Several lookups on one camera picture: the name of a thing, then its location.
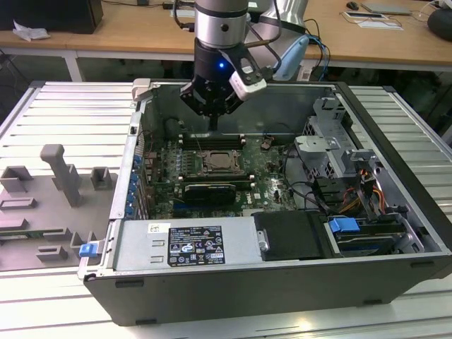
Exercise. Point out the black RAM slot bank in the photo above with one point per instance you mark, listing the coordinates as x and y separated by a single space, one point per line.
215 178
212 142

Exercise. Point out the hard disk in blue carrier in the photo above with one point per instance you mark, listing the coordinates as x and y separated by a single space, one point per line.
342 225

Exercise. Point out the blue case latch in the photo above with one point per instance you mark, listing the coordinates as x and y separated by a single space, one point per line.
88 250

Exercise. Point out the black plastic shroud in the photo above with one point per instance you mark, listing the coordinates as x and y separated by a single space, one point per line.
289 234

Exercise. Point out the CPU socket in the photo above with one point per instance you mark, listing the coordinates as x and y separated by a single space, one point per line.
202 166

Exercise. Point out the white flat device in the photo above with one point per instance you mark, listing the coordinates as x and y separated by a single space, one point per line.
363 15

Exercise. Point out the silver drive cage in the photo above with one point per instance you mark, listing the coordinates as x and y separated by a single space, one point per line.
318 144

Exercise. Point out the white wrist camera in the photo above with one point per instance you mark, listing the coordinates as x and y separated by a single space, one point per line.
247 88

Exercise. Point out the black round object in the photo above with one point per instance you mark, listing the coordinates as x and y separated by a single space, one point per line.
441 24

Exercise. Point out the green RAM stick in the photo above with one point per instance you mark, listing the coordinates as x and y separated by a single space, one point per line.
21 233

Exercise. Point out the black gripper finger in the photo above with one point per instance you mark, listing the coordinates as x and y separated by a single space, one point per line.
194 99
229 104

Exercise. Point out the grey flat laptop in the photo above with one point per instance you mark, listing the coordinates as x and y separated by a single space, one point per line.
386 7

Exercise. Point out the black open PC case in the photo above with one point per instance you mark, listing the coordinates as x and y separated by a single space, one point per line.
247 293

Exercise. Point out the small grey box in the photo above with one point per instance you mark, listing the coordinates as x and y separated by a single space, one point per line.
142 2

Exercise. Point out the silver square CPU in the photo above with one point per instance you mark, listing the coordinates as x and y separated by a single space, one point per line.
219 160

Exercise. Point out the black box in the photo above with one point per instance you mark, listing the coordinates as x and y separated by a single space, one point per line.
53 14

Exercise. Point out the silver metal disk bay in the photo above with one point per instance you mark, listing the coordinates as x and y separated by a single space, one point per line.
409 242

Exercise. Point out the white flat strip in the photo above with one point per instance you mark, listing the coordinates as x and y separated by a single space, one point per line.
189 14

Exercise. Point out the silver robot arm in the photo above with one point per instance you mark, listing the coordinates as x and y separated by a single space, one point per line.
219 28

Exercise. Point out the grey parts rack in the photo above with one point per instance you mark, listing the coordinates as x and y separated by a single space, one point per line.
42 212

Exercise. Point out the black computer mouse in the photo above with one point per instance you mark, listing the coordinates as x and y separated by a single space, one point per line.
352 5

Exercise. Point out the black power adapter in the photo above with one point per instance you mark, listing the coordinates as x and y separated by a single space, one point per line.
169 5

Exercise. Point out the wooden desk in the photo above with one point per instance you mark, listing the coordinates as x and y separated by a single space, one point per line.
141 28

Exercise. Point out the white paper sheet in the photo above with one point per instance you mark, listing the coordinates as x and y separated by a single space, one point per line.
379 24

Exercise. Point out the black graphics card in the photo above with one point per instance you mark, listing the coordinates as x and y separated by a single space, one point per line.
208 193

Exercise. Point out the silver power supply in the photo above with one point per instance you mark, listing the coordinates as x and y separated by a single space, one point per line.
141 243

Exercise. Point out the green motherboard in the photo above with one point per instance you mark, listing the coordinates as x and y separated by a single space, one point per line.
272 192

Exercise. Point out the crumpled white paper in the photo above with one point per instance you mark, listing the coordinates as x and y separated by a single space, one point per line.
30 32

